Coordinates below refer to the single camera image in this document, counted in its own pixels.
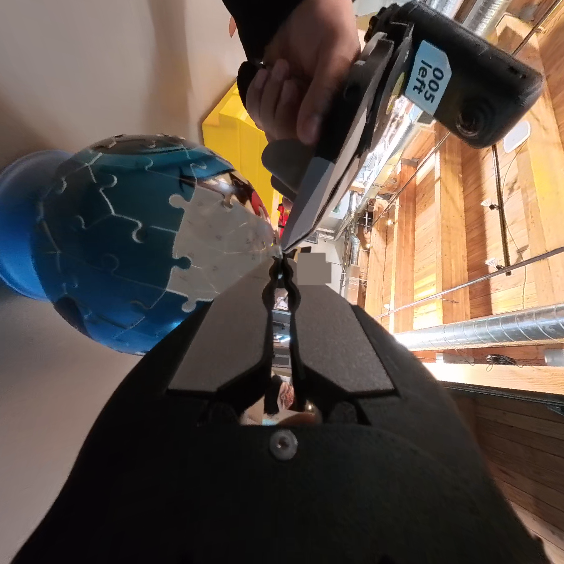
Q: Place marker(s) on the silver ventilation duct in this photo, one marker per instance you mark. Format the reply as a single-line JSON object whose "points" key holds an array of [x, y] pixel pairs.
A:
{"points": [[484, 328]]}

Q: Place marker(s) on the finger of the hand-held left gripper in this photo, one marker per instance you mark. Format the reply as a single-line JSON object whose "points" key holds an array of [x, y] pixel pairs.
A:
{"points": [[286, 159], [324, 198]]}

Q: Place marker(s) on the yellow plastic bin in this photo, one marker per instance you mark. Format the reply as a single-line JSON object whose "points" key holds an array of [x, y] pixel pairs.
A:
{"points": [[240, 141]]}

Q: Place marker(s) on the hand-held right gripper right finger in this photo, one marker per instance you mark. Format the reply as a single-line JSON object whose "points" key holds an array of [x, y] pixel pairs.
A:
{"points": [[339, 343]]}

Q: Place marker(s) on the person's left hand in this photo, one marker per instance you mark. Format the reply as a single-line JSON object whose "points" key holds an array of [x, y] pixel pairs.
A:
{"points": [[304, 66]]}

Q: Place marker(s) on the blue ball stand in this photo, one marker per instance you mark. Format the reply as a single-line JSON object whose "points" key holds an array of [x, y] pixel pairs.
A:
{"points": [[20, 229]]}

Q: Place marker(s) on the person's left forearm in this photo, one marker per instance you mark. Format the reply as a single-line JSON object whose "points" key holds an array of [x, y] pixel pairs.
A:
{"points": [[260, 22]]}

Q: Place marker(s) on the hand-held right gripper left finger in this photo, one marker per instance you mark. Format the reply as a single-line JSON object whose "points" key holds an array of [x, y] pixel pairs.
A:
{"points": [[220, 335]]}

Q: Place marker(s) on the blue puzzle ball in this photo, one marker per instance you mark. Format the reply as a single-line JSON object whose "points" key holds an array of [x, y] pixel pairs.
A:
{"points": [[132, 246]]}

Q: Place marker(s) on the white ceiling access point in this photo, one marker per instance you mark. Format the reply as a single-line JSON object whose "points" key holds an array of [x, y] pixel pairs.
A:
{"points": [[516, 136]]}

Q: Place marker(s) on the black ceiling conduit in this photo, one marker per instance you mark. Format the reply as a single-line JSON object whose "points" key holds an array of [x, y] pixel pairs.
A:
{"points": [[501, 211]]}

